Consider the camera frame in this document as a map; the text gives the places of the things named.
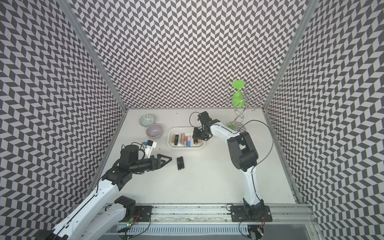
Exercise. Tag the black lipstick with text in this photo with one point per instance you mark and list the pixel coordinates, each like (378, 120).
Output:
(177, 163)

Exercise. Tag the purple ceramic bowl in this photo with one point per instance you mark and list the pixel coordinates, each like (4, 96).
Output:
(154, 131)

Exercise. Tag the plain black lipstick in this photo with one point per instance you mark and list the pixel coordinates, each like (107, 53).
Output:
(181, 163)

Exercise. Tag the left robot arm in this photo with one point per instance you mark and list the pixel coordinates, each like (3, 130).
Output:
(103, 207)

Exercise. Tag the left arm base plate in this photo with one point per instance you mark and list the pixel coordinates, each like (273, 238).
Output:
(142, 213)

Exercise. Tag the aluminium front rail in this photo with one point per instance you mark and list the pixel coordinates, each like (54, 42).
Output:
(214, 219)

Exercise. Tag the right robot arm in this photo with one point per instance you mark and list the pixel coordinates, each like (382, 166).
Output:
(244, 157)

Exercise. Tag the silver lipstick tube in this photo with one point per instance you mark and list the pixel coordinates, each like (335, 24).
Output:
(180, 139)

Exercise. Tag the chrome wire stand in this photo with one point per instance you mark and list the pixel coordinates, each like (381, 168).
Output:
(251, 105)

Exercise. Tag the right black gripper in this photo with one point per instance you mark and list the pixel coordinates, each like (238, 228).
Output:
(197, 136)

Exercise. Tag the white plastic storage box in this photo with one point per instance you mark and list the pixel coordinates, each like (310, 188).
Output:
(188, 131)

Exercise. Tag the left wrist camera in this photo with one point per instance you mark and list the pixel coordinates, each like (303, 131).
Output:
(148, 147)

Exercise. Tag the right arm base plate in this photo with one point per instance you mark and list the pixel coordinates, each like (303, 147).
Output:
(238, 214)

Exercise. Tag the green plastic cup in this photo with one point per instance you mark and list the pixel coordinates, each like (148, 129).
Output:
(238, 99)

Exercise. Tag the beige matte lipstick tube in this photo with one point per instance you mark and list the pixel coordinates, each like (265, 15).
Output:
(183, 139)

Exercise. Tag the green patterned bowl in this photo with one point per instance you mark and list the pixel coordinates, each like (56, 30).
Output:
(147, 120)

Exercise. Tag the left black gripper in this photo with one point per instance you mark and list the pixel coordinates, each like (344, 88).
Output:
(159, 164)

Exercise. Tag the black lipstick gold band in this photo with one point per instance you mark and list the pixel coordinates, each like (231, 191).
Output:
(176, 141)

